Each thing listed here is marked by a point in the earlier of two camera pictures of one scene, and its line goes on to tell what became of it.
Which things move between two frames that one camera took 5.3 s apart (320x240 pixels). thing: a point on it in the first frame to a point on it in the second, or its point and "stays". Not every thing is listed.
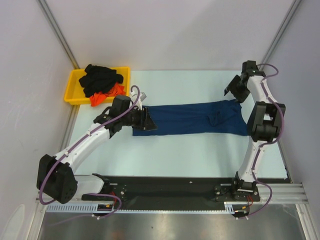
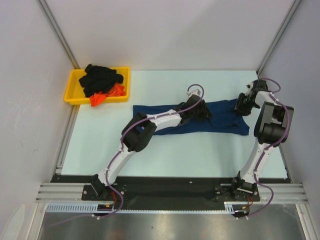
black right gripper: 235,86 to 240,104
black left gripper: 145,122 to 203,116
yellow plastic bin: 74,94 stays
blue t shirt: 227,118 stays
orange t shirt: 98,98 stays
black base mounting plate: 173,192 stays
